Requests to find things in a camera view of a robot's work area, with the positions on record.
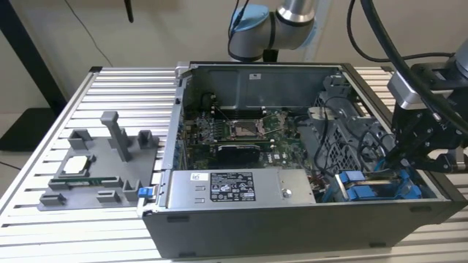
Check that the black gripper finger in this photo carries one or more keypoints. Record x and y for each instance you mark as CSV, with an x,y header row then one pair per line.
x,y
396,153
439,163

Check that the hard disk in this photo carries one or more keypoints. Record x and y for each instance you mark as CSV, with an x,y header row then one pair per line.
x,y
352,176

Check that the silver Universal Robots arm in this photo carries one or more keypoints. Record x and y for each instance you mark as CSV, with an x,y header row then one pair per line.
x,y
256,41

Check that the metal disk bay cage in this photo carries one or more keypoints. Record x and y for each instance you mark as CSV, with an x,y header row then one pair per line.
x,y
340,148

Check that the green motherboard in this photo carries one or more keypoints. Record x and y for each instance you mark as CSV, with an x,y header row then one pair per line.
x,y
281,153

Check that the CPU socket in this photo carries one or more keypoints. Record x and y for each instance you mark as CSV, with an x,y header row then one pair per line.
x,y
243,128

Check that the black graphics card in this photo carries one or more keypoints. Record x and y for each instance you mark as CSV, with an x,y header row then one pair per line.
x,y
239,154

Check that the open black PC case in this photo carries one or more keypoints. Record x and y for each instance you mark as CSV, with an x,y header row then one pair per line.
x,y
277,233

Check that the black RAM slots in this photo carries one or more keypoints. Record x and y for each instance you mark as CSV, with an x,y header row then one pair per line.
x,y
237,112

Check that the silver power supply unit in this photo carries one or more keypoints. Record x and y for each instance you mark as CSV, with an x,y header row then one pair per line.
x,y
233,189

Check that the blue case latch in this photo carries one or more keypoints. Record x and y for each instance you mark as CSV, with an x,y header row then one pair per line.
x,y
145,192

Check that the grey parts rack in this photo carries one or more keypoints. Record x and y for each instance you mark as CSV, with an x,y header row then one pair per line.
x,y
109,170

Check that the green RAM stick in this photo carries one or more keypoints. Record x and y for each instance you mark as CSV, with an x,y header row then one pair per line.
x,y
91,180

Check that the silver CPU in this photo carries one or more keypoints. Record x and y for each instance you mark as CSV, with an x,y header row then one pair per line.
x,y
76,165

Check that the black antenna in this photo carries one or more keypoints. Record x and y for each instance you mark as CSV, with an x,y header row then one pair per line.
x,y
128,11

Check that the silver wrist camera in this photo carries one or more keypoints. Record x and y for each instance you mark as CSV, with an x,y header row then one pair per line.
x,y
404,90

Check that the black upright post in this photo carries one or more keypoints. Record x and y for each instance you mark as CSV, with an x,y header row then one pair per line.
x,y
25,49

